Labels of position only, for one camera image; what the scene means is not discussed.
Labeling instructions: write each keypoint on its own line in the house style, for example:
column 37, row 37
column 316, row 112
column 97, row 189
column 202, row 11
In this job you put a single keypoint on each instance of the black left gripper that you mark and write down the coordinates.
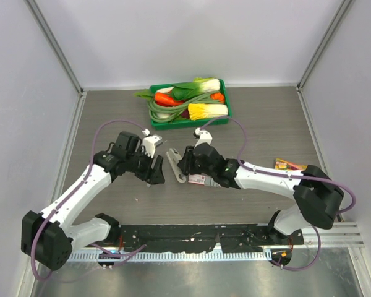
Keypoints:
column 152, row 175

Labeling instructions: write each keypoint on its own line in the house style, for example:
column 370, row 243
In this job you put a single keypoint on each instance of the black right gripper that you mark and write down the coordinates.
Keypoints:
column 186, row 164

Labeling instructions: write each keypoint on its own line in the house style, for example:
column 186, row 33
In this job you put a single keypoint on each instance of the red white staple box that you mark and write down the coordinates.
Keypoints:
column 201, row 179

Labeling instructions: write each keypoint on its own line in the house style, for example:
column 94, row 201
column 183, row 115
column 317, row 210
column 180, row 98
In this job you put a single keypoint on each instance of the beige and black stapler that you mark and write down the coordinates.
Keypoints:
column 173, row 158

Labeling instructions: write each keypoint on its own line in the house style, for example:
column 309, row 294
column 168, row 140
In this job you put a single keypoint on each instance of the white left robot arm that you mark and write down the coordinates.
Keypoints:
column 50, row 235

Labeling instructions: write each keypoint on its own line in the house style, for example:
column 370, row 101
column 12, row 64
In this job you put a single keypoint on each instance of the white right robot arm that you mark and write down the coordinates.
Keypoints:
column 316, row 199

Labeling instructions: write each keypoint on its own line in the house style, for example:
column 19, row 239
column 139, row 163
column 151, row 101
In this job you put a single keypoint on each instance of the green plastic tray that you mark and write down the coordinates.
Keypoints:
column 181, row 122

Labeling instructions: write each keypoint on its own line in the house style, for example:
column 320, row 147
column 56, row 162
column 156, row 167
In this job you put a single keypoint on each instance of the yellow napa cabbage toy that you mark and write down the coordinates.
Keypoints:
column 199, row 111

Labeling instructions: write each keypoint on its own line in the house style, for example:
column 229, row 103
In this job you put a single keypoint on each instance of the purple beet toy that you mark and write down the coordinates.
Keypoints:
column 185, row 114

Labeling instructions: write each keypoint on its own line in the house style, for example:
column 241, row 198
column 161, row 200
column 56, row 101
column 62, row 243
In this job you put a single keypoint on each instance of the green long beans toy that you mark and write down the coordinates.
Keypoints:
column 160, row 114

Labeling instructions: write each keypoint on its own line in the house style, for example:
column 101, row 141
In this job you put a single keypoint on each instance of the small orange carrot toy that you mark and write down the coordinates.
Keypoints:
column 218, row 96

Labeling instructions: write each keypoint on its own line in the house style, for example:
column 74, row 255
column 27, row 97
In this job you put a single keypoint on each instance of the green bok choy toy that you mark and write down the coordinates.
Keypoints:
column 185, row 90

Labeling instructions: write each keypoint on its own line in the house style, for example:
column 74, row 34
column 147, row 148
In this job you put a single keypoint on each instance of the colourful snack packet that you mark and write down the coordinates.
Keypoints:
column 281, row 164

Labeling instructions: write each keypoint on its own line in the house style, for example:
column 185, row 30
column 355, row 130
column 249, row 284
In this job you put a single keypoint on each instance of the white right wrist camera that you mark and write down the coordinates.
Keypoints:
column 202, row 136

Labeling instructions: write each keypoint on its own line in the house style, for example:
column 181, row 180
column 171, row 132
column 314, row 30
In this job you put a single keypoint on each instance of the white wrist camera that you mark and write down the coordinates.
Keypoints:
column 202, row 136
column 150, row 144

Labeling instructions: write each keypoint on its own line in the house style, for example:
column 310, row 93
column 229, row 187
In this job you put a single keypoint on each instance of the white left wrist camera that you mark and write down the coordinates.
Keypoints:
column 150, row 144

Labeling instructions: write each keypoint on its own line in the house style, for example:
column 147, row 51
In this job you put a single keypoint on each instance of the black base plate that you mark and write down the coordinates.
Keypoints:
column 199, row 238

